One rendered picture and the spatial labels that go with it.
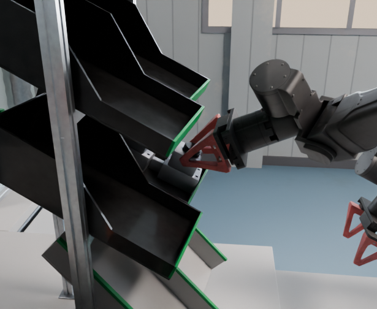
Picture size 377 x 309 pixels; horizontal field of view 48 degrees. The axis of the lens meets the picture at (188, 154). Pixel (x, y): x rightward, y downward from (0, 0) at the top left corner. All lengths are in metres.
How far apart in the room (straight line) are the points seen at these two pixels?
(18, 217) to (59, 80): 0.96
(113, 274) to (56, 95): 0.31
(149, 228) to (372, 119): 0.31
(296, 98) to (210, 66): 2.90
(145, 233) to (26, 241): 0.71
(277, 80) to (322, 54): 2.92
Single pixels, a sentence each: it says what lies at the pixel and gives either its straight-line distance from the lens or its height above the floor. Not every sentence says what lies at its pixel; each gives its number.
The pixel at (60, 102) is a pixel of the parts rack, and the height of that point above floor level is 1.41.
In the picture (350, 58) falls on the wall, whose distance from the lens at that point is 3.54.
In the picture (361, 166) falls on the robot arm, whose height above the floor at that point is 1.19.
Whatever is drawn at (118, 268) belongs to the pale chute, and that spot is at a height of 1.12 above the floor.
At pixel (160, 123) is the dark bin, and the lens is 0.51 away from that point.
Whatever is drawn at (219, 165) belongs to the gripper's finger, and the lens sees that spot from 0.65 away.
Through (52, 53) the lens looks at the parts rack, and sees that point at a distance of 0.44.
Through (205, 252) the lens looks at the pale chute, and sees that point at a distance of 0.85.
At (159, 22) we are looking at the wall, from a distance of 3.46.
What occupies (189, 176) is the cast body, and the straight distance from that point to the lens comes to 0.69.
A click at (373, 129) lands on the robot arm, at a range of 0.53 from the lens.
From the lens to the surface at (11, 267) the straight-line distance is 1.17.
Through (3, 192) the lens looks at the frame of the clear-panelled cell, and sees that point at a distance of 1.50.
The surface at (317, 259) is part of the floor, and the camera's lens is 2.64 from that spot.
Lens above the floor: 1.53
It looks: 23 degrees down
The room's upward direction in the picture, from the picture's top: straight up
